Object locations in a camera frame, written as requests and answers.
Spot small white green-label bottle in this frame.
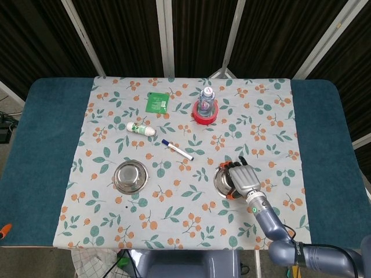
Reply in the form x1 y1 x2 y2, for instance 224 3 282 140
126 121 157 138

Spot white grid-pattern cloth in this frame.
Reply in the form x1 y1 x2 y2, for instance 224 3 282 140
71 248 137 278

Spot green plug with cable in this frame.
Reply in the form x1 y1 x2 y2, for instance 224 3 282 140
104 251 137 278

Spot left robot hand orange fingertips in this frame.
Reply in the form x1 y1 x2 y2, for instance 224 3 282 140
0 222 13 239

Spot green foil sachet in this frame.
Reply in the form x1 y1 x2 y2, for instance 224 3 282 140
144 92 170 114

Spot red tape roll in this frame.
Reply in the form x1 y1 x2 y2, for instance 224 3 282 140
192 100 220 126

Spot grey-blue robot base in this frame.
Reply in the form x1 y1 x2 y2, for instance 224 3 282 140
130 248 241 278

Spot white partition frame post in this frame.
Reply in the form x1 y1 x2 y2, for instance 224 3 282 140
352 132 371 150
155 0 175 78
0 81 26 109
60 0 107 78
208 0 247 79
292 0 358 79

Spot stainless steel bowl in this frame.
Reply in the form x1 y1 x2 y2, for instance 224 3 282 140
112 160 150 195
213 166 242 200

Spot thin white metal pole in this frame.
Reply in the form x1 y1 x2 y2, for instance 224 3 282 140
254 250 262 278

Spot teal blue table cover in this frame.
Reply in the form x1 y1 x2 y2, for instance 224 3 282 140
0 76 363 251

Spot white blue-capped marker pen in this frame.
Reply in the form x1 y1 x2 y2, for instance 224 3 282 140
161 138 194 161

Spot floral orange fruit tablecloth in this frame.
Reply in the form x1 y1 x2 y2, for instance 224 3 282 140
53 75 313 251

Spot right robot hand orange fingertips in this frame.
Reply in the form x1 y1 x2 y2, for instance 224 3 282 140
219 155 261 200

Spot black power strip with cables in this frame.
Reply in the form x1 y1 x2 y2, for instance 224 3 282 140
0 112 19 144

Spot clear plastic water bottle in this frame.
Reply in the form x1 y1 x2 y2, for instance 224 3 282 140
198 86 216 112

